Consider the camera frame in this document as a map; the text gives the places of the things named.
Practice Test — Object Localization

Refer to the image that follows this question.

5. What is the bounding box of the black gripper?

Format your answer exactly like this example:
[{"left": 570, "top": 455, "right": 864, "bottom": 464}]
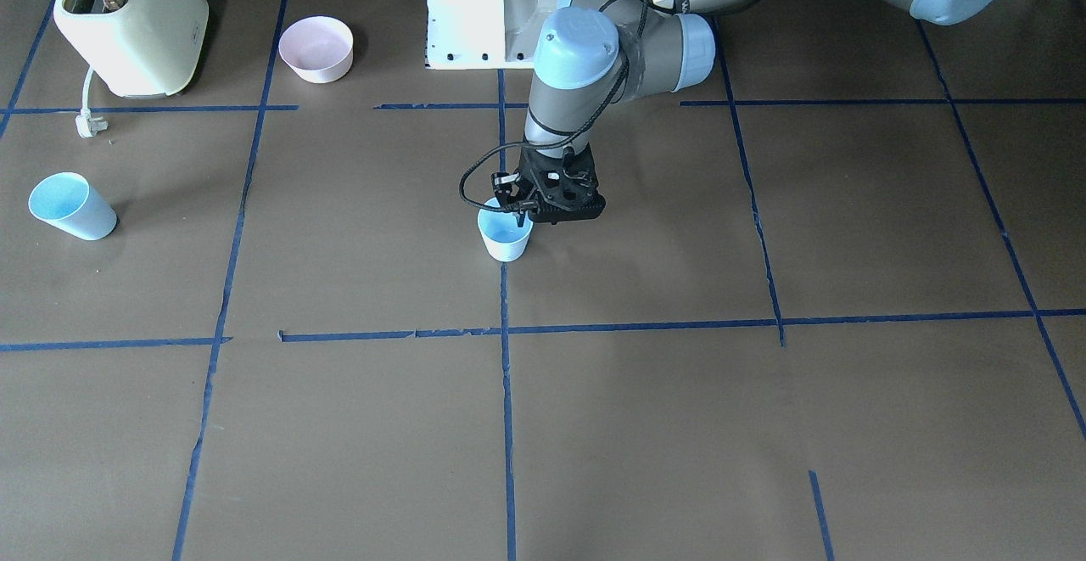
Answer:
[{"left": 491, "top": 144, "right": 598, "bottom": 221}]

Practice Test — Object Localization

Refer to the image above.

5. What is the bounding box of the light blue cup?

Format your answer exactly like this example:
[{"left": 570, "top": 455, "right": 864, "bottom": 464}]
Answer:
[
  {"left": 477, "top": 209, "right": 533, "bottom": 262},
  {"left": 27, "top": 171, "right": 119, "bottom": 241}
]

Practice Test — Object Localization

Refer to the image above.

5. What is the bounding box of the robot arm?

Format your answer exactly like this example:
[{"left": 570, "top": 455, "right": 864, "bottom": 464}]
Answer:
[{"left": 473, "top": 0, "right": 993, "bottom": 224}]

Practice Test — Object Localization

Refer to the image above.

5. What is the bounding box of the pink bowl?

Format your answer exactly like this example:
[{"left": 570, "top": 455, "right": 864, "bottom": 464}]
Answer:
[{"left": 277, "top": 15, "right": 355, "bottom": 84}]

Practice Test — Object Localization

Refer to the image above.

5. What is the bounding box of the cream toaster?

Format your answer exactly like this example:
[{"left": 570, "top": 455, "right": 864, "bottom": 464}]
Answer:
[{"left": 52, "top": 0, "right": 210, "bottom": 99}]

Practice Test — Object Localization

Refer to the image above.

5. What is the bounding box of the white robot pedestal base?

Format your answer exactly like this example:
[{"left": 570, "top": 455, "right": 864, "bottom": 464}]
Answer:
[{"left": 426, "top": 0, "right": 557, "bottom": 71}]

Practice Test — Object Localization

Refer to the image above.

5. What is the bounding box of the white power plug cable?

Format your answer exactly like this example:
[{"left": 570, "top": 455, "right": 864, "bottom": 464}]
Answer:
[{"left": 76, "top": 67, "right": 109, "bottom": 139}]

